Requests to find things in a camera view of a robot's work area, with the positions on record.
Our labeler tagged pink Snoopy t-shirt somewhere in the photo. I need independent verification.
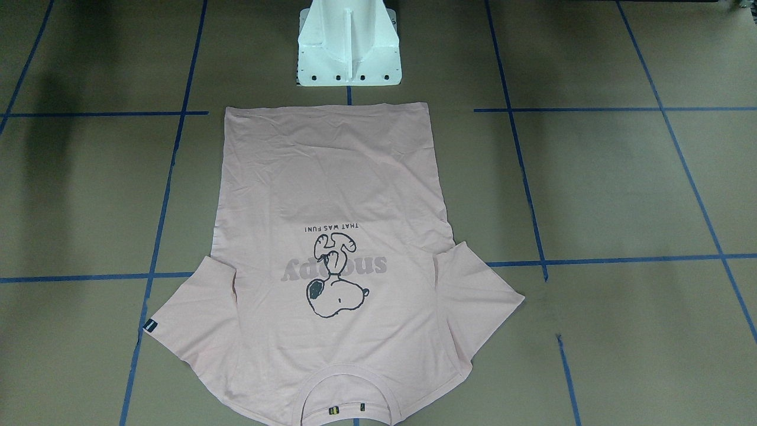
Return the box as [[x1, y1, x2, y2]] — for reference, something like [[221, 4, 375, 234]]
[[144, 103, 524, 425]]

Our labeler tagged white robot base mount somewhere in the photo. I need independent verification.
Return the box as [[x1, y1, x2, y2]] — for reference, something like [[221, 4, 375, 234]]
[[296, 1, 403, 87]]

